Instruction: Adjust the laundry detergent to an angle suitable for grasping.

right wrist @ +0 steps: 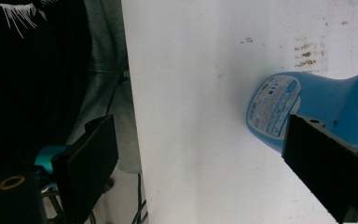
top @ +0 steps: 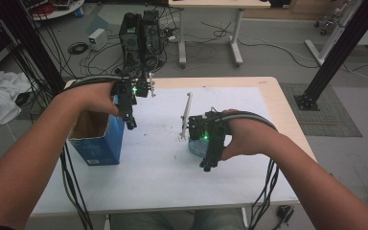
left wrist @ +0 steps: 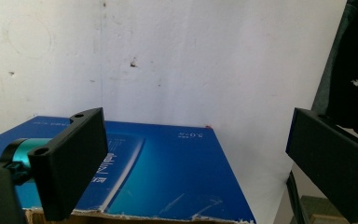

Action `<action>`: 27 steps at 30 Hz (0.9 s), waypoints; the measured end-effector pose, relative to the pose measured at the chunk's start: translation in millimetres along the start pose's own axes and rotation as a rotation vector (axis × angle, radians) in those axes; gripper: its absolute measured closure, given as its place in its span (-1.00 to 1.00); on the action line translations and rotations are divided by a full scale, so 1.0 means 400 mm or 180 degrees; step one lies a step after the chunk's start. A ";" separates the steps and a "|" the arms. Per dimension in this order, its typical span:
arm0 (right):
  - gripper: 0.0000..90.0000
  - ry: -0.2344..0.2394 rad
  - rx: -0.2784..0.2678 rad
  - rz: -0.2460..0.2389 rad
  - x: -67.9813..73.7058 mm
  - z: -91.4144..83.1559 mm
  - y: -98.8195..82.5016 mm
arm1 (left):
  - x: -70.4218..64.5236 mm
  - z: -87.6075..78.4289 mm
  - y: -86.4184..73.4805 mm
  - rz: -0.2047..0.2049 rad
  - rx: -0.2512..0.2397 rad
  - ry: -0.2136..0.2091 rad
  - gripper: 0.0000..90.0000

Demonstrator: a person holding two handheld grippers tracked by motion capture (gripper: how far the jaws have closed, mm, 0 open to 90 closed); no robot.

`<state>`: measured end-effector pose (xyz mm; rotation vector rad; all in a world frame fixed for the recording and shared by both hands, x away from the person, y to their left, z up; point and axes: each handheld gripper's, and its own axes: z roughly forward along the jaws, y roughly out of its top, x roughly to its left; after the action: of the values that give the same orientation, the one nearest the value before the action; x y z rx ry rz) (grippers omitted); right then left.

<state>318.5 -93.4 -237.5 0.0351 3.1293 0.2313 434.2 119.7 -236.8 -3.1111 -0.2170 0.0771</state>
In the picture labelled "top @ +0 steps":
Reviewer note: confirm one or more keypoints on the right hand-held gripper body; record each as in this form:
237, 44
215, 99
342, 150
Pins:
201, 127

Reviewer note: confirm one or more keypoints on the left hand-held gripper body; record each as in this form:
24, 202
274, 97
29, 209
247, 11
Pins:
140, 91

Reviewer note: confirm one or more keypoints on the light blue round container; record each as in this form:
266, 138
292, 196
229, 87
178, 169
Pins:
196, 147

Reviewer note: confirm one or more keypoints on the blue cardboard box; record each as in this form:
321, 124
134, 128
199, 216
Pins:
103, 143

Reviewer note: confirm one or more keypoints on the person's right hand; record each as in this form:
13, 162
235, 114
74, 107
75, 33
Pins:
249, 137

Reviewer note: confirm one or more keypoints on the person's left hand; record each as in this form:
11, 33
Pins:
89, 97

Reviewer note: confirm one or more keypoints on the black computer tower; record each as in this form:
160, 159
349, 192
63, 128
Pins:
140, 41

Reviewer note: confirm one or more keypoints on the white table sheet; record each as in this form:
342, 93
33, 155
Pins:
159, 179

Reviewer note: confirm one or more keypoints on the small white box device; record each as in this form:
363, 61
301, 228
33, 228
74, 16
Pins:
97, 39

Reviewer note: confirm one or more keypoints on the black power adapter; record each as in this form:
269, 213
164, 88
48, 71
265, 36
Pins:
284, 213

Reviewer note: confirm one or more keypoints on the white round table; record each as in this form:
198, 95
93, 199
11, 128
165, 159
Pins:
60, 11

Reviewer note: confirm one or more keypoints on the wooden desk with white legs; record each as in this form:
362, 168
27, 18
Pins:
218, 4

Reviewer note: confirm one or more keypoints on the grey floor mat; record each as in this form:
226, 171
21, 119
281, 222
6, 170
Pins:
326, 111

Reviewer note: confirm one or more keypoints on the white metal stand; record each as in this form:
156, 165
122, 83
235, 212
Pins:
329, 41

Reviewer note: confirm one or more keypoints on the office chair wheel base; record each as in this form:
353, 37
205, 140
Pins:
322, 27

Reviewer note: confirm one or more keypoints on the black metal frame post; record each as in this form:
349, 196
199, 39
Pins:
341, 51
28, 41

